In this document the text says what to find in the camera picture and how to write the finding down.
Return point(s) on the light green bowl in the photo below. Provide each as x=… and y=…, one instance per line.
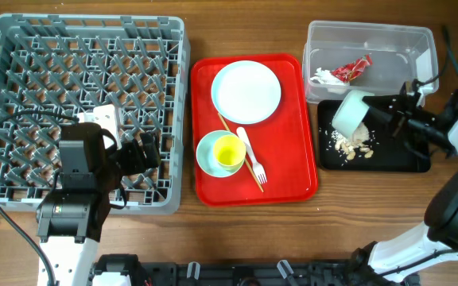
x=351, y=112

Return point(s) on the rice and peanut leftovers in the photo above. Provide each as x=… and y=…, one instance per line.
x=358, y=145

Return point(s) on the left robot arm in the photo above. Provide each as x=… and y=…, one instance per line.
x=71, y=216

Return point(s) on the white plastic fork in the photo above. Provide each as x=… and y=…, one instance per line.
x=257, y=167

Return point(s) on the wooden chopstick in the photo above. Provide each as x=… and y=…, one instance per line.
x=246, y=160

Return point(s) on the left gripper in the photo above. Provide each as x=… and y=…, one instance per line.
x=137, y=164

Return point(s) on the red plastic tray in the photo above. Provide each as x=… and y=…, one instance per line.
x=282, y=143

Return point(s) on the grey dishwasher rack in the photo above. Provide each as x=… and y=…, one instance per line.
x=53, y=67

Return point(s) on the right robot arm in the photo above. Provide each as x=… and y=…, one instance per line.
x=435, y=239

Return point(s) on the crumpled white tissue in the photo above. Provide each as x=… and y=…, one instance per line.
x=325, y=77

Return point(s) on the yellow plastic cup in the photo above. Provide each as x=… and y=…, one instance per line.
x=229, y=152

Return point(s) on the black food waste tray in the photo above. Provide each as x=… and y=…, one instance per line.
x=388, y=155

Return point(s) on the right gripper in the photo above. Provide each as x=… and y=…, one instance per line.
x=396, y=108

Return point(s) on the large light blue plate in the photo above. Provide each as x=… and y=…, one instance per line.
x=246, y=92

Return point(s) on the small light blue saucer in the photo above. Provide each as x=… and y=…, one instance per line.
x=205, y=158

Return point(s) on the clear plastic bin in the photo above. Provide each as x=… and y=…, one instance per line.
x=399, y=53

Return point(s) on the red snack wrapper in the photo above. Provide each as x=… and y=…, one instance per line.
x=352, y=70

